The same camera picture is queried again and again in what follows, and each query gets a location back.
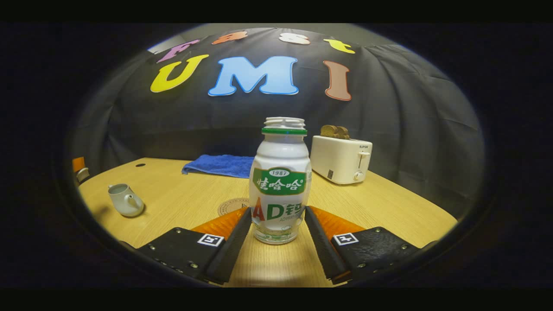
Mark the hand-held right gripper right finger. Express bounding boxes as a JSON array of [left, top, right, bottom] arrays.
[[304, 206, 426, 286]]

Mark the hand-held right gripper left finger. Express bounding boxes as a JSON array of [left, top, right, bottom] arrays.
[[123, 206, 252, 286]]

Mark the round wooden coaster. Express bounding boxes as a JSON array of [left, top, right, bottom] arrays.
[[217, 198, 250, 216]]

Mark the white teacup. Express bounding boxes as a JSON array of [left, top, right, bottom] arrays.
[[108, 183, 145, 218]]

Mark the white water bottle green label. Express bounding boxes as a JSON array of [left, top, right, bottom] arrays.
[[249, 117, 312, 245]]

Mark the blue towel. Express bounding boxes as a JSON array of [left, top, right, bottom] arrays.
[[181, 154, 255, 179]]

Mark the white toaster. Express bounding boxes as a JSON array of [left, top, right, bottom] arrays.
[[310, 135, 373, 185]]

